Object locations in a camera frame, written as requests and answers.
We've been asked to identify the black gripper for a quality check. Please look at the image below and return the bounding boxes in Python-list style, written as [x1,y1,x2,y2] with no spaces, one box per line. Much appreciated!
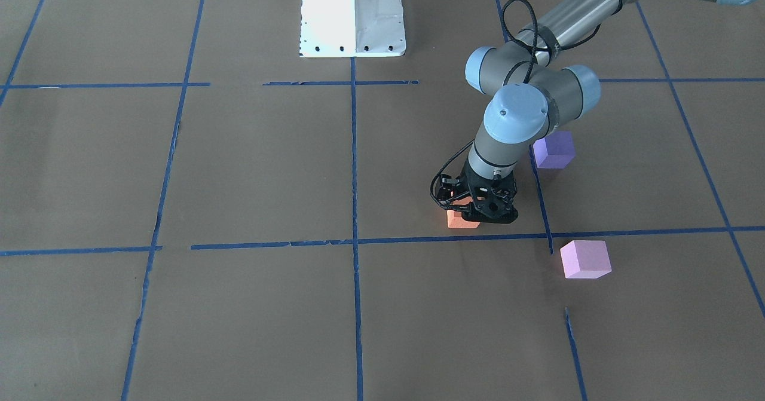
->
[457,170,519,224]

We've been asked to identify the orange foam cube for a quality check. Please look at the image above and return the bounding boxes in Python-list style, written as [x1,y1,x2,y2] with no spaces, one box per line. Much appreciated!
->
[447,210,481,229]

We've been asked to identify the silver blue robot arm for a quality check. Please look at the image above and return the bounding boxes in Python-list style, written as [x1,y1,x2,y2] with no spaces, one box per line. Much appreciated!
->
[431,0,756,224]

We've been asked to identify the purple foam cube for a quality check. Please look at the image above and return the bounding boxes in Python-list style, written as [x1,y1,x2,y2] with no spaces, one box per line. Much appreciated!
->
[532,131,576,169]

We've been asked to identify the pink foam cube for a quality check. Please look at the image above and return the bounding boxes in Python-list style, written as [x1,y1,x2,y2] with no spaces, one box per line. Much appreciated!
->
[560,240,613,279]

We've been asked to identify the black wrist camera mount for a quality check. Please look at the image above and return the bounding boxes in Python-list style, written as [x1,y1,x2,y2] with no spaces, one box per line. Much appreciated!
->
[429,139,475,213]

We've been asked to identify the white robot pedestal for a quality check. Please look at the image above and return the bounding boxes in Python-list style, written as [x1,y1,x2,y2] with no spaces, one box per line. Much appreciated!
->
[299,0,407,58]

